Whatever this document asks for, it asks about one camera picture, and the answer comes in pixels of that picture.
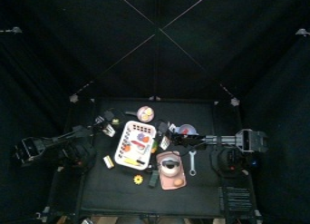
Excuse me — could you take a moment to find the yellow-green starfruit toy slice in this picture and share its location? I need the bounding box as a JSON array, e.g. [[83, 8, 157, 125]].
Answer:
[[133, 174, 146, 185]]

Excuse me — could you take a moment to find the light blue toy bowl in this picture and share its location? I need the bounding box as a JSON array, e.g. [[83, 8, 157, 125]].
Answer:
[[177, 123, 201, 137]]

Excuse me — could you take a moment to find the pink toy frying pan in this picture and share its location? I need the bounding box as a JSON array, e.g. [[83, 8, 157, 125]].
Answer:
[[125, 105, 157, 123]]

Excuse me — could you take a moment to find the grey toy wrench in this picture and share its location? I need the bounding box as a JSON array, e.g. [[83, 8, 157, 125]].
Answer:
[[188, 150, 200, 177]]

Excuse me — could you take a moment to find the white plastic basket tray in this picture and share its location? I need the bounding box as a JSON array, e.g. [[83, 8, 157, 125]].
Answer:
[[114, 120, 158, 171]]

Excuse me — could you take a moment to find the yellow toy bar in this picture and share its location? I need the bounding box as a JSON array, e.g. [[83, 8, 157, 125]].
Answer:
[[123, 158, 146, 167]]

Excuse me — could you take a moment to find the white yellow small box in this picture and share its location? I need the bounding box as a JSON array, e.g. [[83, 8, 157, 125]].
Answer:
[[102, 154, 117, 170]]

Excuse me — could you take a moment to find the dark grey elongated toy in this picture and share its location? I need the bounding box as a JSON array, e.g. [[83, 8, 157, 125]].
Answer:
[[149, 169, 161, 188]]

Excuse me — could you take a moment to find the pink plastic tray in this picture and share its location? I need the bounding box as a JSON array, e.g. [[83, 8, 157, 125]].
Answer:
[[155, 151, 188, 190]]

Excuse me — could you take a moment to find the white text label sticker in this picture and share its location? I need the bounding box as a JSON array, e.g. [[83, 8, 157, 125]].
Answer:
[[224, 185, 253, 213]]

